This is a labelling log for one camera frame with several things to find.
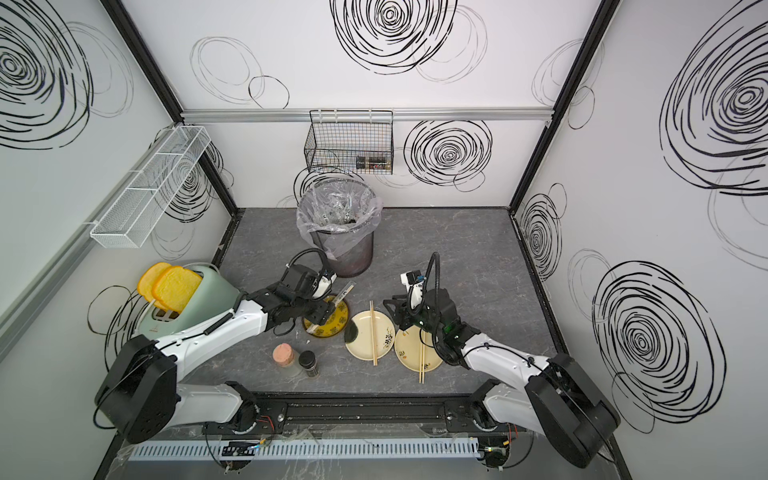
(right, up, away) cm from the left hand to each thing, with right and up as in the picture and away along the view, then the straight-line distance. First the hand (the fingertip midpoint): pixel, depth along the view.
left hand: (324, 303), depth 87 cm
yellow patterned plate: (+3, -6, +3) cm, 7 cm away
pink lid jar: (-8, -10, -13) cm, 18 cm away
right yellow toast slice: (-36, +7, -11) cm, 38 cm away
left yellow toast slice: (-42, +8, -13) cm, 45 cm away
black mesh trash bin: (+7, +15, +1) cm, 17 cm away
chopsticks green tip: (+14, -9, -1) cm, 17 cm away
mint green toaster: (-29, +3, -6) cm, 30 cm away
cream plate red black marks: (+24, -13, 0) cm, 28 cm away
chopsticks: (+5, +2, +7) cm, 9 cm away
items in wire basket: (+15, +42, +2) cm, 44 cm away
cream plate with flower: (+18, -10, 0) cm, 20 cm away
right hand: (+19, +2, -6) cm, 20 cm away
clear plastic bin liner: (+3, +27, +10) cm, 29 cm away
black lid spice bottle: (-2, -12, -13) cm, 17 cm away
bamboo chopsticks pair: (+28, -15, -6) cm, 33 cm away
